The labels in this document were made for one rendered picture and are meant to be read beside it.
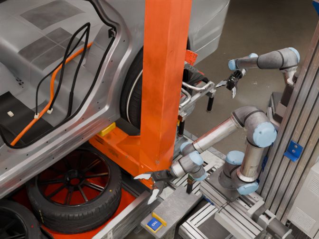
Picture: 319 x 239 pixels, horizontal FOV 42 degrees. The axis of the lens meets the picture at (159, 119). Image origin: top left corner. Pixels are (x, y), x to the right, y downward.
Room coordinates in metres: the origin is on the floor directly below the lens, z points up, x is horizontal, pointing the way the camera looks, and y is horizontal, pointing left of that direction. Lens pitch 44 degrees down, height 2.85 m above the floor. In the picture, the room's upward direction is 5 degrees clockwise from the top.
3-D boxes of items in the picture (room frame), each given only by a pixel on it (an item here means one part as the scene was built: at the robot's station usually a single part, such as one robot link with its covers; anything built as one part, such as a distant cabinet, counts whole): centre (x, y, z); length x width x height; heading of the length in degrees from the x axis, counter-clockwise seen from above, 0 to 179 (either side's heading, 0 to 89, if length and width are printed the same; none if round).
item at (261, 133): (1.48, -0.51, 1.19); 0.15 x 0.12 x 0.55; 19
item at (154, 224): (1.47, -0.02, 0.47); 0.07 x 0.07 x 0.02; 52
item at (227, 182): (1.61, -0.46, 0.87); 0.15 x 0.15 x 0.10
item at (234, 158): (1.60, -0.47, 0.98); 0.13 x 0.12 x 0.14; 19
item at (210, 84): (2.31, -0.23, 1.03); 0.19 x 0.18 x 0.11; 52
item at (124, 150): (2.00, 0.27, 0.69); 0.52 x 0.17 x 0.35; 52
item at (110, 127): (2.11, 0.40, 0.71); 0.14 x 0.14 x 0.05; 52
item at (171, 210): (1.61, -0.13, 0.44); 0.43 x 0.17 x 0.03; 142
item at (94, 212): (1.79, 0.56, 0.39); 0.66 x 0.66 x 0.24
